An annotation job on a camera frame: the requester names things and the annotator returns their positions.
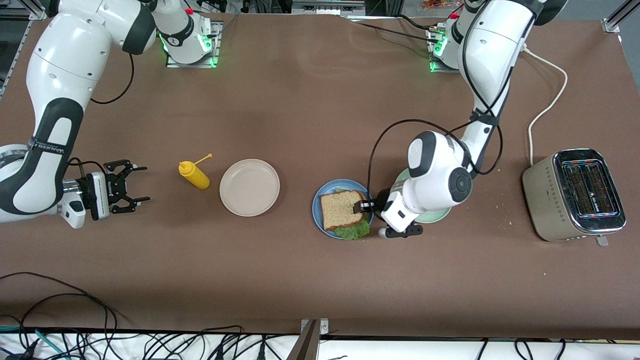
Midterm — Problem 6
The brown bread slice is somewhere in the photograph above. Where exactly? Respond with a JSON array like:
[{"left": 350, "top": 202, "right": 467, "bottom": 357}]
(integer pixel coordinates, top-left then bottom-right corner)
[{"left": 320, "top": 190, "right": 371, "bottom": 232}]

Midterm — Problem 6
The green lettuce leaf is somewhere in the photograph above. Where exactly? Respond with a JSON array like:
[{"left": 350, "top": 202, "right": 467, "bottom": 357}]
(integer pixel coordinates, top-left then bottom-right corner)
[{"left": 332, "top": 187, "right": 372, "bottom": 241}]

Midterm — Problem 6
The yellow squeeze bottle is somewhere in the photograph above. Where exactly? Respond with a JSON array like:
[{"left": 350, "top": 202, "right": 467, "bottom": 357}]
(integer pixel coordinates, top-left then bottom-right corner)
[{"left": 178, "top": 153, "right": 213, "bottom": 190}]

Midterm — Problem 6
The blue round plate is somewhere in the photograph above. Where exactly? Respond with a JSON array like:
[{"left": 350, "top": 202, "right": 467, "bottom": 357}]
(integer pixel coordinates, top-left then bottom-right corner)
[{"left": 312, "top": 179, "right": 375, "bottom": 240}]

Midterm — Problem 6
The pale green round plate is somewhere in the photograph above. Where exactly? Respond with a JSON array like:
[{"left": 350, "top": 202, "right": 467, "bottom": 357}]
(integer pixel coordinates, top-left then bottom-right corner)
[{"left": 395, "top": 168, "right": 453, "bottom": 224}]

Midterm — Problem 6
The beige round plate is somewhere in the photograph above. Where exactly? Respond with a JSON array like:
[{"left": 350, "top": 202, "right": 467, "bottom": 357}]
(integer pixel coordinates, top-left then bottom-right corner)
[{"left": 219, "top": 158, "right": 281, "bottom": 218}]

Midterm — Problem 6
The beige metal toaster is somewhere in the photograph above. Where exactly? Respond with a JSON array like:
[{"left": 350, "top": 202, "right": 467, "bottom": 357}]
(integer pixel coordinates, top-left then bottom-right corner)
[{"left": 521, "top": 148, "right": 628, "bottom": 248}]

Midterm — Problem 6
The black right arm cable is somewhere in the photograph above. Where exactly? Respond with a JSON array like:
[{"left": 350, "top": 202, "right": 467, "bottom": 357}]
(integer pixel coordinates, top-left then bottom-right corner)
[{"left": 89, "top": 52, "right": 136, "bottom": 106}]

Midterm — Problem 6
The black cable loop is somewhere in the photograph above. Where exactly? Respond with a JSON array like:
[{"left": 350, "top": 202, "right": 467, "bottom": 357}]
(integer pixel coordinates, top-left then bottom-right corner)
[{"left": 0, "top": 272, "right": 119, "bottom": 360}]

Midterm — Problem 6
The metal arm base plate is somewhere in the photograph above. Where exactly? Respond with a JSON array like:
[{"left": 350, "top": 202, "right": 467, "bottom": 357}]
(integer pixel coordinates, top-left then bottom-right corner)
[
  {"left": 429, "top": 25, "right": 465, "bottom": 74},
  {"left": 165, "top": 21, "right": 222, "bottom": 69}
]

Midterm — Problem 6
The metal table edge bracket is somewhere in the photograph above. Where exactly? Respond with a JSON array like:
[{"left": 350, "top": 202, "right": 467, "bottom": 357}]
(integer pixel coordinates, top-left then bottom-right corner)
[{"left": 287, "top": 318, "right": 330, "bottom": 360}]

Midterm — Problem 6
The aluminium frame rail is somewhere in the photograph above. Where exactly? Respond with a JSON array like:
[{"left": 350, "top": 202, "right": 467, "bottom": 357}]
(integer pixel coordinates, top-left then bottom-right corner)
[
  {"left": 0, "top": 9, "right": 46, "bottom": 98},
  {"left": 602, "top": 0, "right": 640, "bottom": 35}
]

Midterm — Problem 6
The teal cable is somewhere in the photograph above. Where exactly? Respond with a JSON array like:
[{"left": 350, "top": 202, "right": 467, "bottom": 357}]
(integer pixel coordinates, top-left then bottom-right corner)
[{"left": 0, "top": 326, "right": 66, "bottom": 360}]

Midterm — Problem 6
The black arm base cable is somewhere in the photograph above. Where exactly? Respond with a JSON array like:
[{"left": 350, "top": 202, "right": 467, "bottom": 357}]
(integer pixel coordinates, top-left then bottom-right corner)
[{"left": 347, "top": 14, "right": 441, "bottom": 45}]

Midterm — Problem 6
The white toaster power cord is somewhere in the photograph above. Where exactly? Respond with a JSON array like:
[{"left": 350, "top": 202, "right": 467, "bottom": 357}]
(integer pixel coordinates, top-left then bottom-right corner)
[{"left": 520, "top": 42, "right": 569, "bottom": 167}]

